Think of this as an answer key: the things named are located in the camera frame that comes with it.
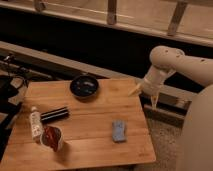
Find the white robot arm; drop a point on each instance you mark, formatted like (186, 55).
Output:
(196, 142)

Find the black rectangular case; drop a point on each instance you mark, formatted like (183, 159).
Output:
(54, 114)

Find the blue sponge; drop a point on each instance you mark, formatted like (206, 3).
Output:
(118, 131)

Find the dark ceramic bowl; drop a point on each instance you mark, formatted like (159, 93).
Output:
(84, 86)

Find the white plastic bottle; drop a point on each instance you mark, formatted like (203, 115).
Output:
(36, 124)

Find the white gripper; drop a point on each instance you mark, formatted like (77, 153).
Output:
(152, 83)

